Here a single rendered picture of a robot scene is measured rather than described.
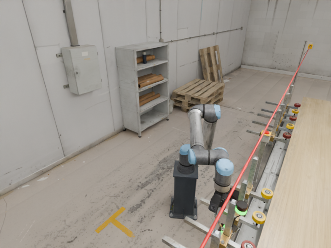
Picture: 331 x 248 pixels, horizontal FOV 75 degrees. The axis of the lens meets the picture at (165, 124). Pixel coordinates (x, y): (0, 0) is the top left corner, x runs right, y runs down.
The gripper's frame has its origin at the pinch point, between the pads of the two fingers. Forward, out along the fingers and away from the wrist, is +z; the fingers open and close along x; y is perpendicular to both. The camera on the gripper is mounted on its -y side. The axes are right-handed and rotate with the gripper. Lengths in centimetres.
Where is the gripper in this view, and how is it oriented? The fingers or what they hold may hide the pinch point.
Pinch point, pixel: (215, 214)
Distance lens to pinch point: 143.8
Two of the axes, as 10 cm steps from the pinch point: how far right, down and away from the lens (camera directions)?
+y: 5.6, -3.9, 7.3
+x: -8.3, -2.6, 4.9
